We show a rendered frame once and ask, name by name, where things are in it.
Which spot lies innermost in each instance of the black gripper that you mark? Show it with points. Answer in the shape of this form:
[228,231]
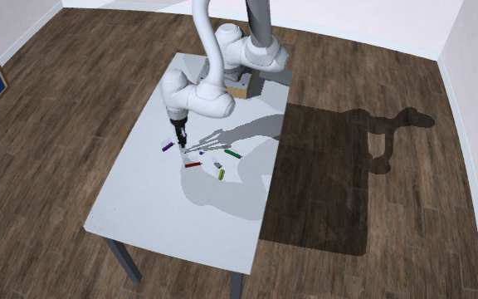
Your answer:
[182,138]

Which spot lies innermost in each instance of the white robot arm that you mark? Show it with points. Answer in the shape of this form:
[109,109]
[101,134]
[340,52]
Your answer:
[210,98]

